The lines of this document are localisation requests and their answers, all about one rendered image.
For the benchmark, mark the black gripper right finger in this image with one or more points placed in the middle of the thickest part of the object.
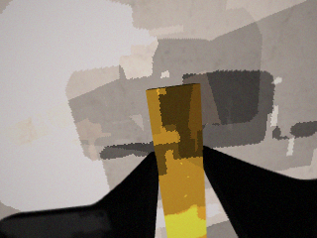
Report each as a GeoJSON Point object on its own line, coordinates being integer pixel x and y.
{"type": "Point", "coordinates": [261, 203]}

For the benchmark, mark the yellow bar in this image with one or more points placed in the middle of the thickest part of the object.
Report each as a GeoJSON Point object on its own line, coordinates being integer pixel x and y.
{"type": "Point", "coordinates": [176, 121]}

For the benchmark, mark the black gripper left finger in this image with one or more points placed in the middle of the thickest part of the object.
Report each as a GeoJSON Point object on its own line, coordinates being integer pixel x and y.
{"type": "Point", "coordinates": [129, 210]}

